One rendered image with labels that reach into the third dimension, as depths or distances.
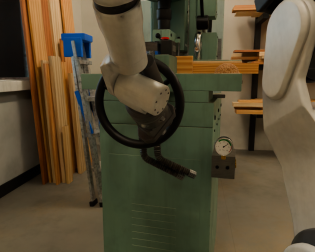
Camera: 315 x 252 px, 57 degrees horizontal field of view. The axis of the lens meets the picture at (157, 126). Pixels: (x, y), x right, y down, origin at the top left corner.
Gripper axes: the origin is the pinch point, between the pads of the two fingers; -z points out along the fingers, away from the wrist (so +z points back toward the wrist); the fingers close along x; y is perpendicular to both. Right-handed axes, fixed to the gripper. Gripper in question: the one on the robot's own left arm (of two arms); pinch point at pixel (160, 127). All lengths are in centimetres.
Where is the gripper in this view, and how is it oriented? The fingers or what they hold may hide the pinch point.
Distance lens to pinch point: 81.3
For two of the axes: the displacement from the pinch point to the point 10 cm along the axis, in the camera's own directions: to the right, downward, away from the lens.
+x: 6.2, -7.7, 1.5
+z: -2.2, -3.5, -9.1
